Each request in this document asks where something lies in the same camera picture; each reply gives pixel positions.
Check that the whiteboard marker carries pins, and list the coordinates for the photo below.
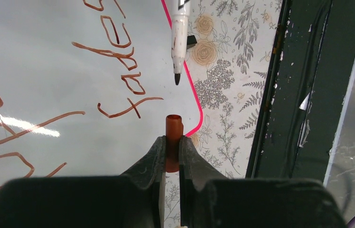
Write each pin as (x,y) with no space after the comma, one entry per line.
(179,11)

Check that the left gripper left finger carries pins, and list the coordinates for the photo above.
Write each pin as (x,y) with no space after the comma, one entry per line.
(133,199)

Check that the pink framed whiteboard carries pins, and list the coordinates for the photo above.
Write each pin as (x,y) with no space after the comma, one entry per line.
(86,85)

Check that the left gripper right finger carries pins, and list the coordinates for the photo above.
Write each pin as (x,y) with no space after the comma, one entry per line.
(208,199)

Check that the brown marker cap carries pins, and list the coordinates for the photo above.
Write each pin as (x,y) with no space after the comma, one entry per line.
(174,132)

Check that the floral patterned table mat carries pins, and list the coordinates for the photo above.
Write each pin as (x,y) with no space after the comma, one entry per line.
(228,67)

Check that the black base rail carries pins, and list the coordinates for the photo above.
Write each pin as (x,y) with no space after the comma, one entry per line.
(307,80)

